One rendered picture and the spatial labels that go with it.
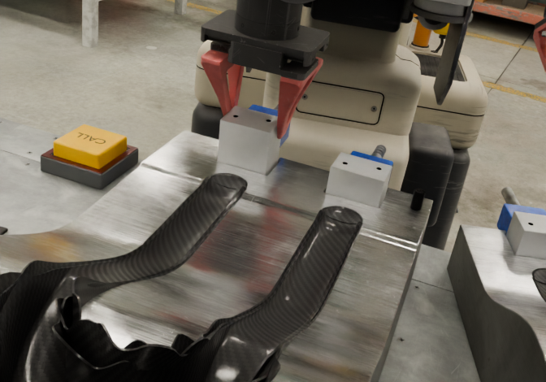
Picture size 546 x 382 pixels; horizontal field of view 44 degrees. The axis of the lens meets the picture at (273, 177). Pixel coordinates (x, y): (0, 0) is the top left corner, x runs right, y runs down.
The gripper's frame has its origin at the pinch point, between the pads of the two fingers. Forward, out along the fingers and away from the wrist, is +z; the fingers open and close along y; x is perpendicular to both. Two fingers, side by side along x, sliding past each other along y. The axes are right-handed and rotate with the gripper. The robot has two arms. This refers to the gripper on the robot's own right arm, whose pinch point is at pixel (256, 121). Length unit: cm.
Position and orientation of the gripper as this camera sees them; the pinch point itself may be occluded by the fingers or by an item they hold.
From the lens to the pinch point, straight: 64.4
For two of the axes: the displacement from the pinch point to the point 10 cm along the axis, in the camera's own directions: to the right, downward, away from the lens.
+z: -1.2, 8.6, 5.0
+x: 3.4, -4.4, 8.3
